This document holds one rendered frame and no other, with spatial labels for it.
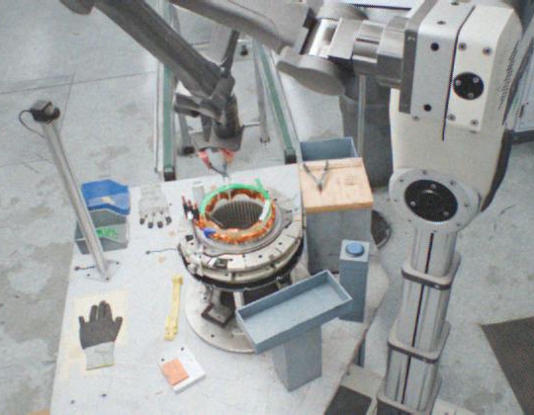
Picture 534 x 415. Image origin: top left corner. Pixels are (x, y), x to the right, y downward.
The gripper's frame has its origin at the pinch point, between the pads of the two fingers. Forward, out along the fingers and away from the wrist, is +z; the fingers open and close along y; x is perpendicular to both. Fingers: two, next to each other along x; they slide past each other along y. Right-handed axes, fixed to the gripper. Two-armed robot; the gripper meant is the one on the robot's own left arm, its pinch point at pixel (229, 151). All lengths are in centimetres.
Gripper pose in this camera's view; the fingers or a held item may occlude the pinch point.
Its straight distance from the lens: 136.7
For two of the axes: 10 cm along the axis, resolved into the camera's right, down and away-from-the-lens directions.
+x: 9.9, 1.0, -0.7
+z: 0.2, 4.7, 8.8
